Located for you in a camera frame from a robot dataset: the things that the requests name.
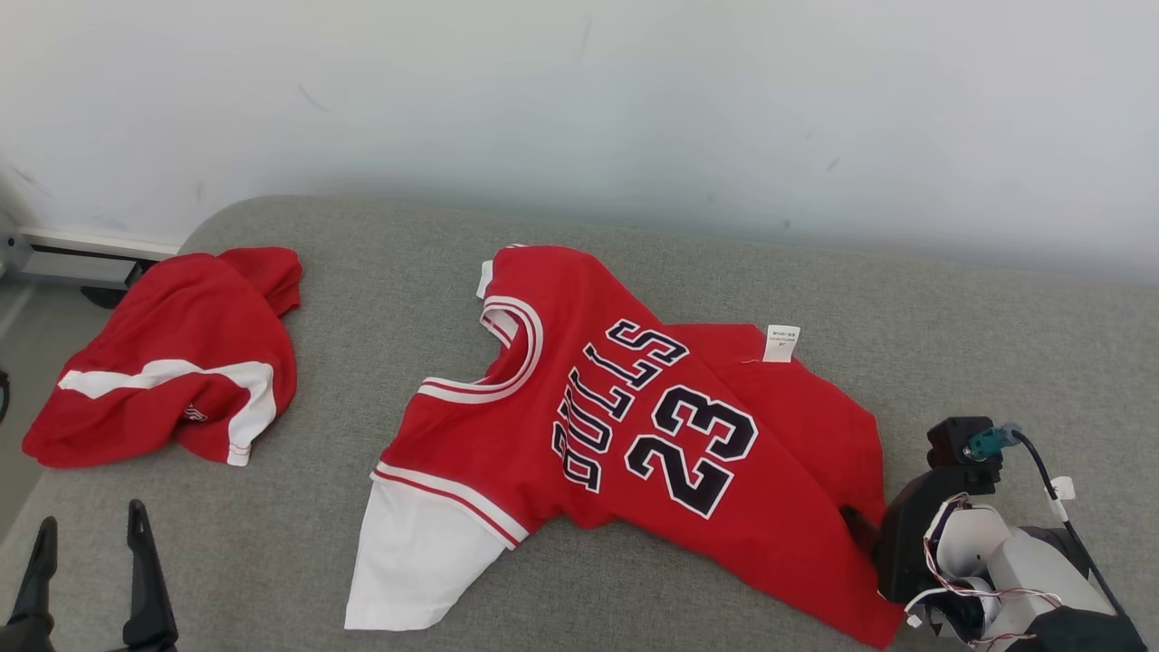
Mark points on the red shorts white stripe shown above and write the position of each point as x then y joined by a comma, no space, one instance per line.
181,335

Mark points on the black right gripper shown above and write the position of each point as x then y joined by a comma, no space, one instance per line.
905,543

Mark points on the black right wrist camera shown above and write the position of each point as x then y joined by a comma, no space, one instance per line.
951,444

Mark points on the red Bulls 23 jersey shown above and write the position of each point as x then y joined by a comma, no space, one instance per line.
579,407

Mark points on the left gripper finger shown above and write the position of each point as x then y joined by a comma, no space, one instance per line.
36,598
147,598

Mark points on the black caster wheel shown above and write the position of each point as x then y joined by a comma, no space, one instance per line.
101,297

